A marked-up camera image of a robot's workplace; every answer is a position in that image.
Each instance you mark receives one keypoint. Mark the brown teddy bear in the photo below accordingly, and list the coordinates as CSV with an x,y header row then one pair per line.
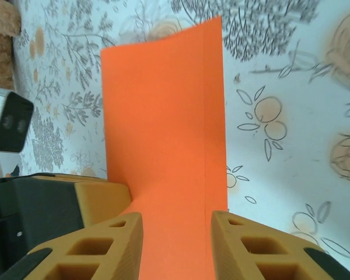
x,y
0,43

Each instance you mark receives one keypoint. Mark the orange paper sheet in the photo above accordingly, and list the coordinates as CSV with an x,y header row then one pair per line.
x,y
163,116

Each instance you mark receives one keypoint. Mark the floral tablecloth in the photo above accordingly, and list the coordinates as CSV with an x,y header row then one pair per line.
x,y
280,175

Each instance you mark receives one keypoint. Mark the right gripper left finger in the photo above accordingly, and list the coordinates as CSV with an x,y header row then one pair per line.
x,y
105,256

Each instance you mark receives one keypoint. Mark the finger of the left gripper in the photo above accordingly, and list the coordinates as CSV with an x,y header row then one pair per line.
x,y
105,201
70,176

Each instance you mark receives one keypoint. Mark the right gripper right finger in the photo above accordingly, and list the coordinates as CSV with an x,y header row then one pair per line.
x,y
251,251

